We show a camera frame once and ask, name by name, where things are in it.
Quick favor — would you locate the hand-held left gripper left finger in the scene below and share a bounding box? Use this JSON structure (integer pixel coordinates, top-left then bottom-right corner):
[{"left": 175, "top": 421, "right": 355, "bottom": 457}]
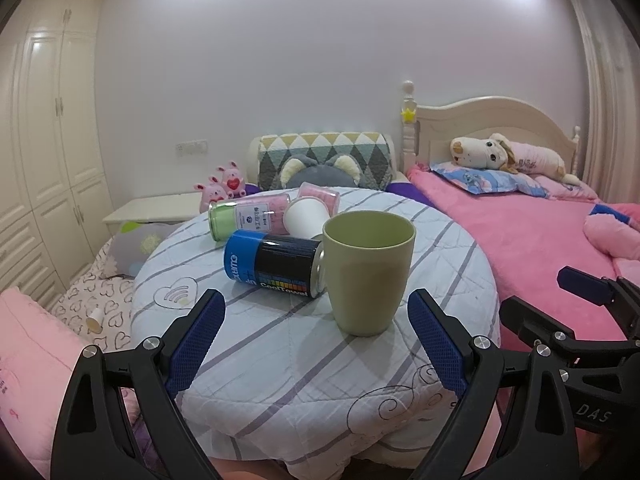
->
[{"left": 50, "top": 288, "right": 227, "bottom": 480}]

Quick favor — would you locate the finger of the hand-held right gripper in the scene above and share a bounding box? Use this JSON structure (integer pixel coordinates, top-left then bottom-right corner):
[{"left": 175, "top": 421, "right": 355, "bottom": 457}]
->
[
  {"left": 557, "top": 265, "right": 640, "bottom": 341},
  {"left": 499, "top": 296, "right": 577, "bottom": 356}
]

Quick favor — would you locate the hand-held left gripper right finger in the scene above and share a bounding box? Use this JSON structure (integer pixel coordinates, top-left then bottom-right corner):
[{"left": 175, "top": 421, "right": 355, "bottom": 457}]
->
[{"left": 407, "top": 290, "right": 586, "bottom": 480}]

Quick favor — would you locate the white paper cup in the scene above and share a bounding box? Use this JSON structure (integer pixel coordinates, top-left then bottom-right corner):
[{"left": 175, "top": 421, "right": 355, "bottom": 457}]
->
[{"left": 283, "top": 196, "right": 332, "bottom": 240}]

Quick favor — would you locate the green plastic cup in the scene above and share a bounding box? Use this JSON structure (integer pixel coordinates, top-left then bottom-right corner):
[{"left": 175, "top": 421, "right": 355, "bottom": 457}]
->
[{"left": 322, "top": 211, "right": 417, "bottom": 337}]

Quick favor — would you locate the pink plush cushion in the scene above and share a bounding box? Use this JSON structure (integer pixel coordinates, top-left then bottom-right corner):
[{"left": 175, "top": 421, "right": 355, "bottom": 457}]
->
[{"left": 583, "top": 202, "right": 640, "bottom": 259}]

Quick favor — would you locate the pink fleece blanket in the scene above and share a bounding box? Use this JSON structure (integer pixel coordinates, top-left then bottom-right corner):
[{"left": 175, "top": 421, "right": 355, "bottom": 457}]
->
[{"left": 406, "top": 167, "right": 640, "bottom": 358}]

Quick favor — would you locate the round table with striped cloth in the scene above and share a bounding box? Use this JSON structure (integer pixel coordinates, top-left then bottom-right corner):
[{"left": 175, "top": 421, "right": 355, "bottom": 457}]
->
[{"left": 131, "top": 186, "right": 501, "bottom": 462}]

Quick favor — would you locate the heart print blanket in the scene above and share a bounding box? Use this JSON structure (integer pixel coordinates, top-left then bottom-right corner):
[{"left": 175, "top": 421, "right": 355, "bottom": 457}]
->
[{"left": 50, "top": 235, "right": 147, "bottom": 357}]

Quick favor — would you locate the blue and black can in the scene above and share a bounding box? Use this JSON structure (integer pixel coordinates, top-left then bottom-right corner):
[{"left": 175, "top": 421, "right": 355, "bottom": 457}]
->
[{"left": 223, "top": 230, "right": 327, "bottom": 299}]

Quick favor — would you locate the grey flower cushion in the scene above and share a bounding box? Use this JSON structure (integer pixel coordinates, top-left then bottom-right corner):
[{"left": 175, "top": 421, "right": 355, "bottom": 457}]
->
[{"left": 107, "top": 220, "right": 177, "bottom": 279}]

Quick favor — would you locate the clear canister with green lid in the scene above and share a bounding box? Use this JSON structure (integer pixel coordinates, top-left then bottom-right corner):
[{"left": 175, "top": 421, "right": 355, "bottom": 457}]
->
[{"left": 208, "top": 191, "right": 292, "bottom": 242}]

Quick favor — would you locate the blue cartoon pillow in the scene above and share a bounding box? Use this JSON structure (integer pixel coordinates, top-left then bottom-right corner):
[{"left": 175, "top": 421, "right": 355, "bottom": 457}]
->
[{"left": 430, "top": 161, "right": 551, "bottom": 199}]

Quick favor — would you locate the white nightstand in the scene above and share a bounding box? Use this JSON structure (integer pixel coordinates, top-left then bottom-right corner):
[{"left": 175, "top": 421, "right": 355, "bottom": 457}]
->
[{"left": 102, "top": 192, "right": 207, "bottom": 226}]

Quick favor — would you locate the pink bunny plush toy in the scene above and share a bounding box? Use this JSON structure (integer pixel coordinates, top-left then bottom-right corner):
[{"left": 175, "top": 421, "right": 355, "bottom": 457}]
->
[
  {"left": 194, "top": 176, "right": 229, "bottom": 214},
  {"left": 216, "top": 161, "right": 247, "bottom": 199}
]

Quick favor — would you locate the purple bed sheet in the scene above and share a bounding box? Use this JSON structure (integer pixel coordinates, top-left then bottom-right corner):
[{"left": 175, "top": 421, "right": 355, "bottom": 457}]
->
[{"left": 385, "top": 181, "right": 437, "bottom": 207}]

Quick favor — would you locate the cream plush dog toy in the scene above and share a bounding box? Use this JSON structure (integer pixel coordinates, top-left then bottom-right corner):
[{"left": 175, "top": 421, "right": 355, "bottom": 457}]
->
[{"left": 450, "top": 133, "right": 581, "bottom": 185}]

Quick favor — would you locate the pink quilt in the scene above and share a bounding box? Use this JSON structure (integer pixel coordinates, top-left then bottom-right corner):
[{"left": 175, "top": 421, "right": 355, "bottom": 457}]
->
[{"left": 0, "top": 287, "right": 148, "bottom": 467}]

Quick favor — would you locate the cream bed headboard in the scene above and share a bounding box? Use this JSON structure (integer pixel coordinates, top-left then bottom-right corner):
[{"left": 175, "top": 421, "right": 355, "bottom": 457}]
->
[{"left": 401, "top": 80, "right": 584, "bottom": 182}]

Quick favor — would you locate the cream curtain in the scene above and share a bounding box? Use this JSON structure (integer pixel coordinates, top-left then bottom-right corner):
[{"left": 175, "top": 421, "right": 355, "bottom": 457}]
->
[{"left": 567, "top": 0, "right": 640, "bottom": 207}]

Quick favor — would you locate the clear canister with pink towels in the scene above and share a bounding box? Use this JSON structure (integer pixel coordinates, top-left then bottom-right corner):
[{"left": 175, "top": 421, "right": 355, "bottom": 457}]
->
[{"left": 298, "top": 182, "right": 341, "bottom": 217}]

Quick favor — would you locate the grey cat cushion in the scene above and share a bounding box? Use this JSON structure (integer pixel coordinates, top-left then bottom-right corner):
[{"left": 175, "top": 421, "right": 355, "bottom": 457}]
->
[{"left": 279, "top": 155, "right": 364, "bottom": 190}]

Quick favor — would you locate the triangle pattern cushion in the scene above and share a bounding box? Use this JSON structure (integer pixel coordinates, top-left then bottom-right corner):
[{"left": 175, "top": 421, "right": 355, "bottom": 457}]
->
[{"left": 249, "top": 132, "right": 396, "bottom": 192}]

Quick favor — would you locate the cream wardrobe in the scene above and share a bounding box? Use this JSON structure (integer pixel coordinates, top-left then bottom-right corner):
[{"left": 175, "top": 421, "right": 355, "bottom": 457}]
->
[{"left": 0, "top": 0, "right": 109, "bottom": 307}]

